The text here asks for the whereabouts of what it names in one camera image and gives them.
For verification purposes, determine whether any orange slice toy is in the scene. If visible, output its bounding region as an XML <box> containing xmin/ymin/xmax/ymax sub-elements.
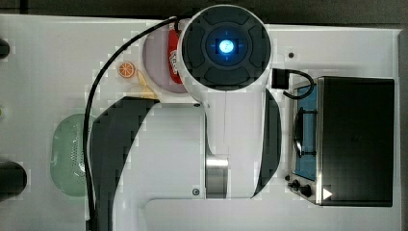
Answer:
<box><xmin>117</xmin><ymin>62</ymin><xmax>136</xmax><ymax>78</ymax></box>

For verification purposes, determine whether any green oval strainer basket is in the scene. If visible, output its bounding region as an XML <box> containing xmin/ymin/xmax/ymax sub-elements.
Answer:
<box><xmin>50</xmin><ymin>114</ymin><xmax>86</xmax><ymax>197</ymax></box>

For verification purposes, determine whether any peeled banana toy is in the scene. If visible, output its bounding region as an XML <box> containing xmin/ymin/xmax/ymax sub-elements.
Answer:
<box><xmin>129</xmin><ymin>71</ymin><xmax>158</xmax><ymax>100</ymax></box>

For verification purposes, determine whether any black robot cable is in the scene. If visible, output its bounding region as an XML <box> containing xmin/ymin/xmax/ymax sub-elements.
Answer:
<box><xmin>82</xmin><ymin>15</ymin><xmax>179</xmax><ymax>231</ymax></box>

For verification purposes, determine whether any black object upper left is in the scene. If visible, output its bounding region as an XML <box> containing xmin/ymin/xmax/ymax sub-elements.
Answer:
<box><xmin>0</xmin><ymin>38</ymin><xmax>11</xmax><ymax>59</ymax></box>

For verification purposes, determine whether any purple round plate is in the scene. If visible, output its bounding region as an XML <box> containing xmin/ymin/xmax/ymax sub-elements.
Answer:
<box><xmin>142</xmin><ymin>22</ymin><xmax>187</xmax><ymax>94</ymax></box>

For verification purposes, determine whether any black oven knob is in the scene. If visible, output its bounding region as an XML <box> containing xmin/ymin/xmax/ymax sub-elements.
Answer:
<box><xmin>285</xmin><ymin>175</ymin><xmax>313</xmax><ymax>197</ymax></box>

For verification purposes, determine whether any black cylinder lower left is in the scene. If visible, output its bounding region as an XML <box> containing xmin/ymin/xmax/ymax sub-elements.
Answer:
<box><xmin>0</xmin><ymin>162</ymin><xmax>27</xmax><ymax>201</ymax></box>

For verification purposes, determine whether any red ketchup bottle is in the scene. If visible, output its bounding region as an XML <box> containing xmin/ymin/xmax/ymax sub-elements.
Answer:
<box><xmin>167</xmin><ymin>27</ymin><xmax>182</xmax><ymax>84</ymax></box>

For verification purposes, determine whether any black toaster oven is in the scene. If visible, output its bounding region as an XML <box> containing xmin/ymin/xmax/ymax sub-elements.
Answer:
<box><xmin>316</xmin><ymin>77</ymin><xmax>395</xmax><ymax>207</ymax></box>

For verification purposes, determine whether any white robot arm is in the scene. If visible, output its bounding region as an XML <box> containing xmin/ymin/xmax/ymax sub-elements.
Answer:
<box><xmin>90</xmin><ymin>5</ymin><xmax>281</xmax><ymax>231</ymax></box>

